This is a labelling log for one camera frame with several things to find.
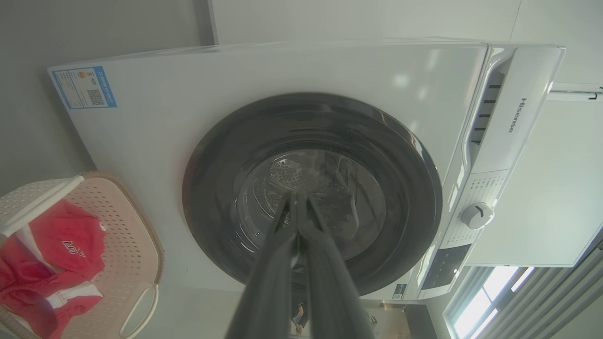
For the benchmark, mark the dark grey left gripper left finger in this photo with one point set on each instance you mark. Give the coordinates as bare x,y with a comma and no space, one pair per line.
273,263

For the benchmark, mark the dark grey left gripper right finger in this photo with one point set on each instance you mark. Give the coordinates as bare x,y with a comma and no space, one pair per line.
325,282

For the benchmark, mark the beige perforated laundry basket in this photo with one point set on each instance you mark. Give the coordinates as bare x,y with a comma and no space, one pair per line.
127,245

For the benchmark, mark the black round washing machine door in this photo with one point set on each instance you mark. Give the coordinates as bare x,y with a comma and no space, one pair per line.
226,188

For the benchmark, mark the black washer display panel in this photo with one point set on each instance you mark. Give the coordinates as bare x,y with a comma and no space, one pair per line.
445,266

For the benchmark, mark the window with bright panes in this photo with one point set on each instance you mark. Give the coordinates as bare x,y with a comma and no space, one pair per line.
476,306

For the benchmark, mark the white round control knob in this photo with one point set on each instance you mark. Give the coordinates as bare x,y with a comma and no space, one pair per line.
476,215

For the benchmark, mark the white front-load washing machine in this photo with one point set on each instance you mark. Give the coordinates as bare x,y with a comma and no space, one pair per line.
188,117

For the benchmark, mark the red garment with white stripes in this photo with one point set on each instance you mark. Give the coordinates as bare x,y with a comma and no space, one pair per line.
61,245

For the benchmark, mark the grey slatted blinds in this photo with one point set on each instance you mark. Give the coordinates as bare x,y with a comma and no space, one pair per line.
556,301

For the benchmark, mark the blue energy label sticker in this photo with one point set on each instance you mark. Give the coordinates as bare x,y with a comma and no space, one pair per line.
85,87

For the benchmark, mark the white detergent drawer front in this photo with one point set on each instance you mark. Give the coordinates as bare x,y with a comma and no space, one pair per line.
518,108

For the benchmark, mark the white wall pipe fixture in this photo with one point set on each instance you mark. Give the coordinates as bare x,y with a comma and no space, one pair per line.
572,92

